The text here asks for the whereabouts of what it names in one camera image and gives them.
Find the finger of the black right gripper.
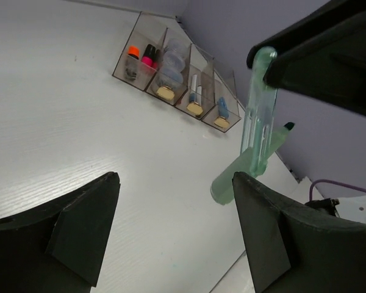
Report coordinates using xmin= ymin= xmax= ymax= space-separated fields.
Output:
xmin=246 ymin=1 xmax=366 ymax=117

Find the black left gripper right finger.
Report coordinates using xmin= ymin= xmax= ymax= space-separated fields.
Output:
xmin=232 ymin=172 xmax=366 ymax=292

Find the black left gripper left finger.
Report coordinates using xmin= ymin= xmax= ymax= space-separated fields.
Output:
xmin=0 ymin=172 xmax=121 ymax=292

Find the green utility knife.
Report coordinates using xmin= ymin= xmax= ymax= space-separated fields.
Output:
xmin=210 ymin=47 xmax=295 ymax=205

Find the clear jar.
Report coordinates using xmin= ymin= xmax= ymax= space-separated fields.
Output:
xmin=165 ymin=38 xmax=188 ymax=56
xmin=162 ymin=51 xmax=185 ymax=72
xmin=157 ymin=67 xmax=184 ymax=90

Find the pink highlighter marker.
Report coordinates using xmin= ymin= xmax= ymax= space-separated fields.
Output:
xmin=141 ymin=44 xmax=156 ymax=67

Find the orange highlighter marker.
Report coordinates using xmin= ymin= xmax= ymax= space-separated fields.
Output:
xmin=127 ymin=46 xmax=140 ymax=60

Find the clear four-compartment organizer tray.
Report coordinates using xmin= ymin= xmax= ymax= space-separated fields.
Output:
xmin=112 ymin=12 xmax=241 ymax=133

